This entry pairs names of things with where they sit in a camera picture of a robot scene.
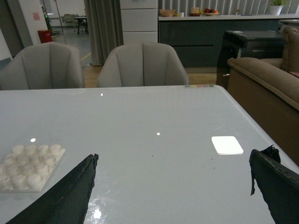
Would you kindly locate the bread bowl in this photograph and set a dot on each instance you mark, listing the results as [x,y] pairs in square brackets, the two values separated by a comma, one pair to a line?
[195,11]

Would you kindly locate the potted plant white pot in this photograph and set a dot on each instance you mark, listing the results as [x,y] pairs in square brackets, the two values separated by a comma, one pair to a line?
[275,6]

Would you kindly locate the brown sofa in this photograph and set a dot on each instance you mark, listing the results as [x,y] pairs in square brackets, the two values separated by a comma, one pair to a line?
[268,90]

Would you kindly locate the dark kitchen counter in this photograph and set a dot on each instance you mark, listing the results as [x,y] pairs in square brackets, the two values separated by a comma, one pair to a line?
[198,40]

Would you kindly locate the fruit plate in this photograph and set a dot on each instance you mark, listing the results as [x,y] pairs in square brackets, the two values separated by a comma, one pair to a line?
[211,12]

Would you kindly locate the black appliance box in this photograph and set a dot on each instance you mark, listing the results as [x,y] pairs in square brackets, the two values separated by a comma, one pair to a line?
[256,44]

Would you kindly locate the white drawer cabinet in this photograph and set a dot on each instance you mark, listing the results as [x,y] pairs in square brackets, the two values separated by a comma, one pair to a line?
[139,19]

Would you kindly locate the left grey armchair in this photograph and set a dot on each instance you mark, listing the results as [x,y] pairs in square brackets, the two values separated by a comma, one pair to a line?
[49,65]

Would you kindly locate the right grey armchair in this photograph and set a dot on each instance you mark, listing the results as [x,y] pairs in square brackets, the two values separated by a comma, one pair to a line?
[142,64]

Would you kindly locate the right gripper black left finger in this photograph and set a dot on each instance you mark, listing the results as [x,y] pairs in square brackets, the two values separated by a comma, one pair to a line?
[67,201]

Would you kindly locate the grey curtain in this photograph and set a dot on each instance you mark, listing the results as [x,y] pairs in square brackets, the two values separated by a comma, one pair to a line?
[104,27]

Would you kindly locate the coloured dot sticker strip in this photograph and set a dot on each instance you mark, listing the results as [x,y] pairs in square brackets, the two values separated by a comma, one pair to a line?
[200,86]

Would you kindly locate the wicker basket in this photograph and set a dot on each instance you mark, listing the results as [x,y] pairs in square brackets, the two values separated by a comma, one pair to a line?
[167,12]

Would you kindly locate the background work table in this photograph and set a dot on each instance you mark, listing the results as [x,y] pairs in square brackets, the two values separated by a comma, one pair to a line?
[82,20]

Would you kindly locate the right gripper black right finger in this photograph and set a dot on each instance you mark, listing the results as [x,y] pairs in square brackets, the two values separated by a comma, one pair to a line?
[278,184]

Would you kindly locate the grey armchair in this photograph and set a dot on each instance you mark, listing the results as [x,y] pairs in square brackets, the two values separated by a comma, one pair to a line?
[142,64]
[49,65]

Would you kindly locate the white studded base plate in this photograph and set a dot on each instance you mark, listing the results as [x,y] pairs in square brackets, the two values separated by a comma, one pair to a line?
[28,168]

